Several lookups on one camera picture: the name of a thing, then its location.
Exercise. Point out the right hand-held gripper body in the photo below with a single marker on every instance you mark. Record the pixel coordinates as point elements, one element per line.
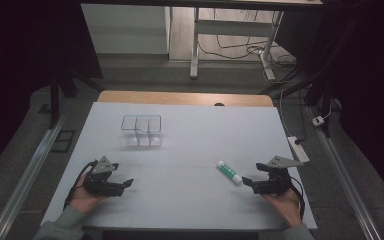
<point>275,183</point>

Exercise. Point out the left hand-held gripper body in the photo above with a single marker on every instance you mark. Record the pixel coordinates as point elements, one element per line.
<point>101,186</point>

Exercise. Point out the green and white tube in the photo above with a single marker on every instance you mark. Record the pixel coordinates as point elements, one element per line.
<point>229,172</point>

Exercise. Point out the clear plastic divided organizer box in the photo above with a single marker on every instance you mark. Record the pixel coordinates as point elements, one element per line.
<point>142,131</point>

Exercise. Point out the person's left hand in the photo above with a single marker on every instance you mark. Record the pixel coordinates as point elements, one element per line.
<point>83,200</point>

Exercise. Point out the person's right hand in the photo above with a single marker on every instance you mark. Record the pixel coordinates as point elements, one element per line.
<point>285,206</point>

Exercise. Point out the white power strip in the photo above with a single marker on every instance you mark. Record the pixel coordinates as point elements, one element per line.
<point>298,149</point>

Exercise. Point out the black floor vent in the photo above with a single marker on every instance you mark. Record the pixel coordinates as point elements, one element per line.
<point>63,141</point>

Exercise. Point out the small white adapter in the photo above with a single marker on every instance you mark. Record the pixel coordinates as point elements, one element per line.
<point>318,120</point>

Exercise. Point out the white table cover sheet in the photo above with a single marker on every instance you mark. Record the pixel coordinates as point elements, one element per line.
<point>186,140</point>

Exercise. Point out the black table grommet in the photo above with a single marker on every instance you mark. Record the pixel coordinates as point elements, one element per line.
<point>219,104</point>

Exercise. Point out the black stand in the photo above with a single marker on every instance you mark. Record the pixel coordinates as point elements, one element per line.
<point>55,96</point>

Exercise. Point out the wooden table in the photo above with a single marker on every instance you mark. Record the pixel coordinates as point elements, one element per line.
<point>180,98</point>

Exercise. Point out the metal floor rail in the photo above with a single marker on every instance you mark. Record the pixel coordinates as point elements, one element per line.
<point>26,173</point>
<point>343,173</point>

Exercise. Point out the white metal desk frame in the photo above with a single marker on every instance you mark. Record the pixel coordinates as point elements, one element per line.
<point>233,28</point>

